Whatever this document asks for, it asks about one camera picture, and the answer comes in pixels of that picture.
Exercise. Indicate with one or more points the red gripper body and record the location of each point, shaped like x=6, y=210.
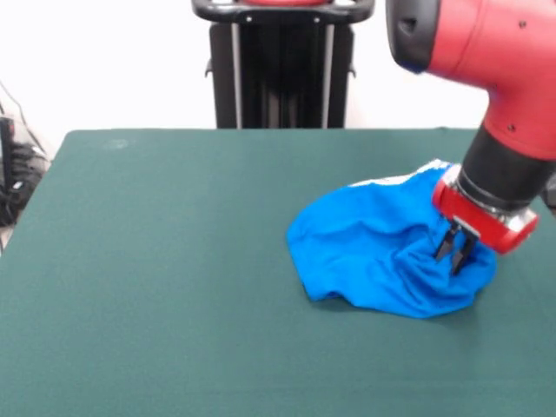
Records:
x=478, y=223

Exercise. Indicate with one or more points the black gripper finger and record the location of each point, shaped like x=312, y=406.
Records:
x=464, y=256
x=447, y=243

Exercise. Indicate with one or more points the blue printed shirt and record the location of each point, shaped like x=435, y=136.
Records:
x=356, y=252

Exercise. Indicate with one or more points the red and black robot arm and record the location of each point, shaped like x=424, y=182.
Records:
x=478, y=43

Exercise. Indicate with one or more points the black office chair base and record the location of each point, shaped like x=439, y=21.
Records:
x=551, y=193

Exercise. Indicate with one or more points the dark green table cloth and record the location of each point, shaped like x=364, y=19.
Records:
x=174, y=282

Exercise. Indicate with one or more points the black box device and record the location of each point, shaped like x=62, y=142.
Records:
x=6, y=147

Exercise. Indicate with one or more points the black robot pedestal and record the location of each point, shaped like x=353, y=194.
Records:
x=282, y=65

